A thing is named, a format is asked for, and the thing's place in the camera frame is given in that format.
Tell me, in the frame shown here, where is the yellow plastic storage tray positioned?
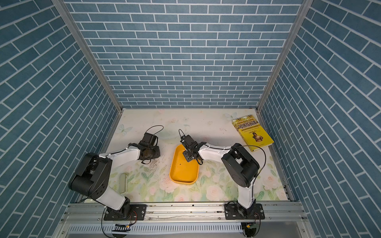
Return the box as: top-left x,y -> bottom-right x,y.
169,144 -> 199,185

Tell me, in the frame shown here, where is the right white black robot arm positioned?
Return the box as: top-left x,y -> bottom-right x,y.
180,135 -> 260,219

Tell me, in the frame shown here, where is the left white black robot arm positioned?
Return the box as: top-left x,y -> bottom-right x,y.
68,132 -> 160,220

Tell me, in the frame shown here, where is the yellow book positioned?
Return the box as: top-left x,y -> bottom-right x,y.
232,115 -> 274,152

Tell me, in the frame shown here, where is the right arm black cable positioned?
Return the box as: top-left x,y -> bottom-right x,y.
208,145 -> 267,203

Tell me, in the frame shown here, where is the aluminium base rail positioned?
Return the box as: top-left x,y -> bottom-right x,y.
61,201 -> 308,224

